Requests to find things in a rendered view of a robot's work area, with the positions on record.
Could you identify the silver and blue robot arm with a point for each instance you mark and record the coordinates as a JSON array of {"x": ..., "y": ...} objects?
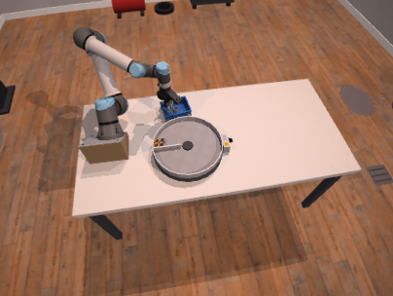
[{"x": 113, "y": 104}]

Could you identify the blue crate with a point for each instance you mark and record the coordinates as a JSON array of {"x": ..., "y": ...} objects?
[{"x": 184, "y": 109}]

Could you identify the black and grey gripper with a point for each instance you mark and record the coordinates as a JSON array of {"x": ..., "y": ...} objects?
[{"x": 162, "y": 96}]

